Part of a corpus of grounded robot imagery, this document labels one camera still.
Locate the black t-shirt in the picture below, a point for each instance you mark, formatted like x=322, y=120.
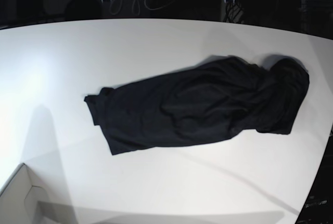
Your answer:
x=210, y=103

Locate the white cardboard box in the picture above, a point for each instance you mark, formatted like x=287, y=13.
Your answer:
x=19, y=203

